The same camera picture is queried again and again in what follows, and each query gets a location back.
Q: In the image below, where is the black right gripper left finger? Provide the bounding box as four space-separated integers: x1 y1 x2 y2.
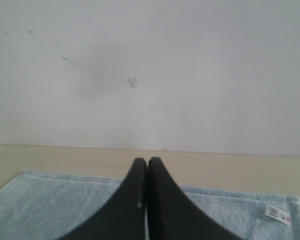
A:
60 158 148 240

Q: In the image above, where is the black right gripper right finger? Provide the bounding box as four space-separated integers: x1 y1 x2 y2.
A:
145 157 241 240

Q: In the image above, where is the light blue terry towel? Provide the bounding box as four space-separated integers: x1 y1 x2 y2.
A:
0 171 300 240

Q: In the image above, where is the white towel care label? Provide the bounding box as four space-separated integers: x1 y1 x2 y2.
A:
265 204 292 227

